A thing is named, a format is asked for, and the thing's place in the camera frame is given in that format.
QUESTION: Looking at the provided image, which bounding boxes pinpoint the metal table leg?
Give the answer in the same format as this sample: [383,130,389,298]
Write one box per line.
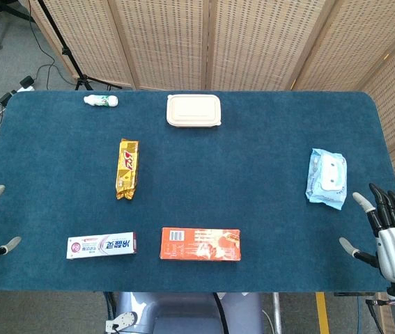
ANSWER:
[271,292,284,334]

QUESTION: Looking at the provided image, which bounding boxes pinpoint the black tripod stand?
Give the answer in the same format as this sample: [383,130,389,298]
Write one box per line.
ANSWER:
[36,0,123,91]

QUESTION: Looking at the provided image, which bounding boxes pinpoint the small white green bottle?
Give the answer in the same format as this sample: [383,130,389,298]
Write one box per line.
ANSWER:
[83,94,119,108]

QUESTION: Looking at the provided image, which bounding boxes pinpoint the dark blue table mat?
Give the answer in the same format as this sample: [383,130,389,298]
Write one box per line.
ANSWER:
[0,90,395,293]

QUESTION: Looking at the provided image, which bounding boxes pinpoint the white toothpaste box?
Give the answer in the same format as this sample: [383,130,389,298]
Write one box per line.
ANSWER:
[65,232,139,260]

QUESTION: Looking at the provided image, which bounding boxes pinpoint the grey robot torso base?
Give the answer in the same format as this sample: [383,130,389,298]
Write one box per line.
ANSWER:
[116,292,265,334]

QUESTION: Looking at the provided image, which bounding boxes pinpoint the yellow gold snack pack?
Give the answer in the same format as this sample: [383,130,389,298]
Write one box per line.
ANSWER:
[114,138,140,201]

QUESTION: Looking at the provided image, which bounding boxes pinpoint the orange cardboard food box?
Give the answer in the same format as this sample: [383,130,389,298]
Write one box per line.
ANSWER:
[160,227,242,262]

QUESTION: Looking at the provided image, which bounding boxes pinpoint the black floor cable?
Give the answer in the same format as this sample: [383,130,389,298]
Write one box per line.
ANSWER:
[22,13,66,92]

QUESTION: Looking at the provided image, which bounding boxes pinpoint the light blue wet wipes pack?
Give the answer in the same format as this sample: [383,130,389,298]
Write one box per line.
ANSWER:
[304,148,348,211]

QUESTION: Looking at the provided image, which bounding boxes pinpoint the white metal bracket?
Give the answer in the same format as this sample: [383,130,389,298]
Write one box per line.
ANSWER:
[104,310,139,334]

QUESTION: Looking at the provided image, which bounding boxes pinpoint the white power strip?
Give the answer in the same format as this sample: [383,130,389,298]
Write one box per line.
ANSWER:
[15,76,36,93]

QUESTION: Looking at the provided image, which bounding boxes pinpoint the beige lidded lunch box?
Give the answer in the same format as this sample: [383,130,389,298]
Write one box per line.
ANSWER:
[166,94,223,128]

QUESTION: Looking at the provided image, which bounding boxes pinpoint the black torso cable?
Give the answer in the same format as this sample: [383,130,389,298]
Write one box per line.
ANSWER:
[212,292,230,334]

